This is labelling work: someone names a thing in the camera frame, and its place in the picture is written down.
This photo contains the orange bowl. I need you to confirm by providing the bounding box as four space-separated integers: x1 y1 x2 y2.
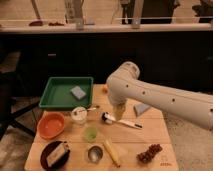
37 112 65 140

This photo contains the green small cup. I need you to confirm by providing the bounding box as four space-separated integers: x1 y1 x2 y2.
83 126 98 142

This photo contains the brown grape bunch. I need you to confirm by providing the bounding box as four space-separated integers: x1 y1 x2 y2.
137 144 162 164

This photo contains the grey sponge in tray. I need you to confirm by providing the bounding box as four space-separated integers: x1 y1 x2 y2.
70 86 86 100

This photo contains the small metal cup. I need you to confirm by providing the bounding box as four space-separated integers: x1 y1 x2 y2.
88 146 103 163

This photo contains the white cup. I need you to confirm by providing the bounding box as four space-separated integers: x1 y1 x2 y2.
71 106 87 125

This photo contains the black bowl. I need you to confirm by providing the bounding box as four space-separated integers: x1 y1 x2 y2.
40 141 70 171

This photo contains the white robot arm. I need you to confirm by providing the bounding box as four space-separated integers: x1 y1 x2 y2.
106 61 213 131

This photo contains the grey wedge sponge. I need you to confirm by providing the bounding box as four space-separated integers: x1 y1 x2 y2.
133 103 150 117

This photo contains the orange fruit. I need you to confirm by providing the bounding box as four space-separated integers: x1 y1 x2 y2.
102 84 108 93

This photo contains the beige block in bowl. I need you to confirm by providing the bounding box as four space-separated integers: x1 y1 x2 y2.
46 143 69 167

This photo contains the green plastic tray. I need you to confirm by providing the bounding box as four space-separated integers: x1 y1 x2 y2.
39 77 93 110

